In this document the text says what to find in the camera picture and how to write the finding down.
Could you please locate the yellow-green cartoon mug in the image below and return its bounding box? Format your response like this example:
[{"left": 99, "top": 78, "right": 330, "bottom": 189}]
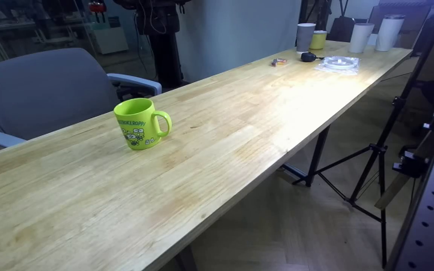
[{"left": 113, "top": 98, "right": 172, "bottom": 151}]

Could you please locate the grey paper cup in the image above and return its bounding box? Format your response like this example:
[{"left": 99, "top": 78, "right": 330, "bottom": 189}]
[{"left": 296, "top": 23, "right": 316, "bottom": 53}]

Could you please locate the small yellow cup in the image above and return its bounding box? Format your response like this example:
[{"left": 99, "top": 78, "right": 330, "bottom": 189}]
[{"left": 309, "top": 30, "right": 328, "bottom": 50}]

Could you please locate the clear plastic bag with lids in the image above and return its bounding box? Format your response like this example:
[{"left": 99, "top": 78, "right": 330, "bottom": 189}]
[{"left": 314, "top": 55, "right": 360, "bottom": 75}]

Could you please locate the white cabinet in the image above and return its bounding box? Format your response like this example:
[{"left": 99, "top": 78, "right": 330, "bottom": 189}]
[{"left": 89, "top": 26, "right": 129, "bottom": 55}]

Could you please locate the dark chair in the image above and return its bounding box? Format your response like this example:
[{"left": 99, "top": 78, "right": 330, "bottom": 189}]
[{"left": 328, "top": 16, "right": 368, "bottom": 43}]

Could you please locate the white paper cup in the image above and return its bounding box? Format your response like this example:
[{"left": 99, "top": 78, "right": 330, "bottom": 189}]
[{"left": 349, "top": 23, "right": 375, "bottom": 53}]

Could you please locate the grey office chair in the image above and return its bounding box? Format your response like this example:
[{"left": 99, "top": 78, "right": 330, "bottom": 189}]
[{"left": 0, "top": 47, "right": 162, "bottom": 148}]

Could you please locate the black clamp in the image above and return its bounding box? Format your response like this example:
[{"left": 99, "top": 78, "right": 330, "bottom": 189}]
[{"left": 392, "top": 113, "right": 434, "bottom": 179}]

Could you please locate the white tumbler with lid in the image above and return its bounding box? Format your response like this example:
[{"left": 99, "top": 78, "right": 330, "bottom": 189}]
[{"left": 375, "top": 14, "right": 406, "bottom": 52}]

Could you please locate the black pedestal machine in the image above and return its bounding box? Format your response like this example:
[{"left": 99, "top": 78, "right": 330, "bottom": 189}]
[{"left": 113, "top": 0, "right": 193, "bottom": 90}]

